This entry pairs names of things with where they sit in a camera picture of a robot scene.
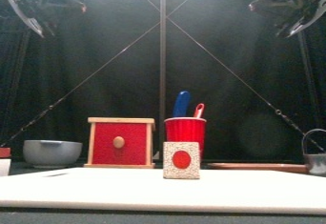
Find grey bowl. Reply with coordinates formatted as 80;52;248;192
21;139;84;169

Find red wooden drawer box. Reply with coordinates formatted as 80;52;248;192
82;116;156;170

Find red plastic cup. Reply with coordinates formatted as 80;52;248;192
163;116;207;159

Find red and white container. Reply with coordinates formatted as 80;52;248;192
0;147;13;177

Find grey metal bucket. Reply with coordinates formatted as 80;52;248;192
300;128;326;176

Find brown wooden tray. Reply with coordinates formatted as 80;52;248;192
205;162;309;174

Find speckled block with red circle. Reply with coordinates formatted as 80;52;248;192
161;141;201;180

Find white cutting board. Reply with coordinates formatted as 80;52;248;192
0;166;326;216

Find diagonal brace wire with turnbuckle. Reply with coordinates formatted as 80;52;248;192
0;0;213;148
121;0;326;154

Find vertical metal frame pole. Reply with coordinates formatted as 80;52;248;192
157;0;168;163

